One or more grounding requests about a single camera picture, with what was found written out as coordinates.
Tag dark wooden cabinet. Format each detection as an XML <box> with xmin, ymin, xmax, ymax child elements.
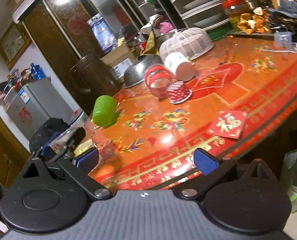
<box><xmin>19</xmin><ymin>0</ymin><xmax>185</xmax><ymax>101</ymax></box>

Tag red fu paper square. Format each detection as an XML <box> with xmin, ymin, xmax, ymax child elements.
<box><xmin>207</xmin><ymin>111</ymin><xmax>247</xmax><ymax>139</ymax></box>

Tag green plastic cup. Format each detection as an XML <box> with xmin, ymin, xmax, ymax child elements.
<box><xmin>92</xmin><ymin>95</ymin><xmax>117</xmax><ymax>127</ymax></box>

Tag cardboard box with label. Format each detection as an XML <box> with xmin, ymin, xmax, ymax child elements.
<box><xmin>101</xmin><ymin>43</ymin><xmax>137</xmax><ymax>83</ymax></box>

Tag dried orange peels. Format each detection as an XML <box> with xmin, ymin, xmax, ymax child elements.
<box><xmin>237</xmin><ymin>7</ymin><xmax>272</xmax><ymax>34</ymax></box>

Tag large steel bowl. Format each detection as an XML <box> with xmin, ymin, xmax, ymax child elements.
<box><xmin>155</xmin><ymin>28</ymin><xmax>185</xmax><ymax>48</ymax></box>

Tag red lid pickle jar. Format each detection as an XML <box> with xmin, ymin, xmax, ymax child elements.
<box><xmin>222</xmin><ymin>0</ymin><xmax>249</xmax><ymax>32</ymax></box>

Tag white paper cup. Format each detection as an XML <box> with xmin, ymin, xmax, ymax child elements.
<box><xmin>164</xmin><ymin>51</ymin><xmax>196</xmax><ymax>81</ymax></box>

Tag red banded clear cup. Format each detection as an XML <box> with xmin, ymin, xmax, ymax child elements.
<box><xmin>144</xmin><ymin>64</ymin><xmax>172</xmax><ymax>99</ymax></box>

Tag framed wall picture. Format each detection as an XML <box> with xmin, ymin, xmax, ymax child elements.
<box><xmin>0</xmin><ymin>23</ymin><xmax>32</xmax><ymax>70</ymax></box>

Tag blue water bottle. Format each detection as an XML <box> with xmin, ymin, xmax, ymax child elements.
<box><xmin>30</xmin><ymin>62</ymin><xmax>46</xmax><ymax>80</ymax></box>

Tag red polka dot cupcake liner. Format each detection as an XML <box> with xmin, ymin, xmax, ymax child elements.
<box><xmin>167</xmin><ymin>81</ymin><xmax>192</xmax><ymax>104</ymax></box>

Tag black clothes pile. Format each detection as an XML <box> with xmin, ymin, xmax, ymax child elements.
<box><xmin>29</xmin><ymin>118</ymin><xmax>69</xmax><ymax>154</ymax></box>

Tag blue white snack bag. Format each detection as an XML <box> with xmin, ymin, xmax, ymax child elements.
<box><xmin>87</xmin><ymin>13</ymin><xmax>118</xmax><ymax>53</ymax></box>

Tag steel colander bowl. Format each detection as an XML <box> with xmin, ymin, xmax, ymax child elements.
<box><xmin>124</xmin><ymin>55</ymin><xmax>163</xmax><ymax>88</ymax></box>

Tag white tiered dish rack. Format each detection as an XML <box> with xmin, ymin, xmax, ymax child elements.
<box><xmin>170</xmin><ymin>0</ymin><xmax>229</xmax><ymax>31</ymax></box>

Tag cola bottle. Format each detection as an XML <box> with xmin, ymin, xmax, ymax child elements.
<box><xmin>135</xmin><ymin>34</ymin><xmax>146</xmax><ymax>51</ymax></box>

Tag grey small fridge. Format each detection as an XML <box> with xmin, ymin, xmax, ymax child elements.
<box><xmin>5</xmin><ymin>78</ymin><xmax>74</xmax><ymax>140</ymax></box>

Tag brown plastic pitcher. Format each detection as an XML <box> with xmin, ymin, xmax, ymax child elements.
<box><xmin>69</xmin><ymin>52</ymin><xmax>121</xmax><ymax>98</ymax></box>

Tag white mesh food cover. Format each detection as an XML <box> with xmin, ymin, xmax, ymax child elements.
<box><xmin>159</xmin><ymin>27</ymin><xmax>214</xmax><ymax>62</ymax></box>

